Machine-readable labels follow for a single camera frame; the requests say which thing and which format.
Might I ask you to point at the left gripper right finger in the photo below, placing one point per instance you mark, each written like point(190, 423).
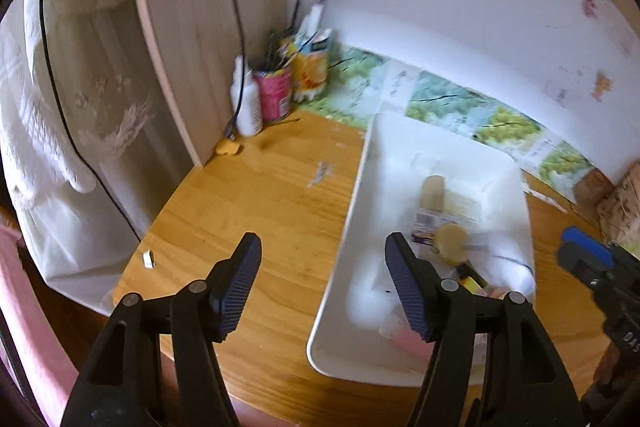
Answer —
point(493, 363)

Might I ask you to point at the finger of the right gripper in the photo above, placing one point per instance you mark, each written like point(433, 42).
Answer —
point(594, 248)

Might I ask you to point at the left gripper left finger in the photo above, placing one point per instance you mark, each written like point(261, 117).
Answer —
point(121, 383)

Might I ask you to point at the multicolour rubik's cube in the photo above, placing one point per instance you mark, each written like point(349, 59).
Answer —
point(473, 287)

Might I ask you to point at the pink and white clip toy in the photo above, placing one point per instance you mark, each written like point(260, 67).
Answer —
point(397, 331)

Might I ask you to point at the white plastic storage bin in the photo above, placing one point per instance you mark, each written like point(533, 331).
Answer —
point(398, 155)

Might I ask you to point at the gold oval compact case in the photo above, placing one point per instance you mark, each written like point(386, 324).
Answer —
point(450, 243)

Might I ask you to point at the translucent plastic box with barcode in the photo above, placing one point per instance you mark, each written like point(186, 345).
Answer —
point(458, 210)

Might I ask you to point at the white wall charger 80W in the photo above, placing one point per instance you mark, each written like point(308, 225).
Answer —
point(371, 296)

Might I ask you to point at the beige angular case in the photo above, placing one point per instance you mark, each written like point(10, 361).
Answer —
point(433, 194)

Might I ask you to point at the brown cardboard sheet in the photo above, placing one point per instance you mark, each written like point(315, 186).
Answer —
point(592, 188)

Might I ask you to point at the beige letter print bag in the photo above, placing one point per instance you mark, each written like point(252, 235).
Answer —
point(619, 212)

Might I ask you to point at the white lace curtain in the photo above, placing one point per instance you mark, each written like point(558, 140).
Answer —
point(89, 149)

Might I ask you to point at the grape pattern paper backdrop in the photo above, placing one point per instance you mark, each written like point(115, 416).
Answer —
point(362, 84)

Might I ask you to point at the white spray bottle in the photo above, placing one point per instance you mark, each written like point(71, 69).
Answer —
point(245, 99)

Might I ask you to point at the red pen can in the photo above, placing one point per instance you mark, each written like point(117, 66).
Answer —
point(275, 93)

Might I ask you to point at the yellow bear wall sticker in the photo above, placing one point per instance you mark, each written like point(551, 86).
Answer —
point(602, 85)

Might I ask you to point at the red wall sticker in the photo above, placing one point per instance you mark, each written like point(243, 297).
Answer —
point(590, 9)

